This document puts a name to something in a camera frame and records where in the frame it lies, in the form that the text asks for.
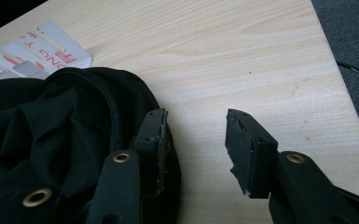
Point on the white box with red print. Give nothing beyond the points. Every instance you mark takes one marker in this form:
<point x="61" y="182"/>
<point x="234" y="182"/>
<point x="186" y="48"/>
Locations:
<point x="43" y="53"/>

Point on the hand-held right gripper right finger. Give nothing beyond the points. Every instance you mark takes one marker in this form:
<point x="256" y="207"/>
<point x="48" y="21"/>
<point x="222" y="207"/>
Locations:
<point x="251" y="155"/>

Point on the black cloth bag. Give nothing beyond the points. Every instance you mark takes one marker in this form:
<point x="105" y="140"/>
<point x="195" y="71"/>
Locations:
<point x="49" y="130"/>

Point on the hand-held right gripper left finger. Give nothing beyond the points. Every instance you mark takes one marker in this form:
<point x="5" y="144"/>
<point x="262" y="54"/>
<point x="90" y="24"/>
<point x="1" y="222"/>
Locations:
<point x="150" y="137"/>

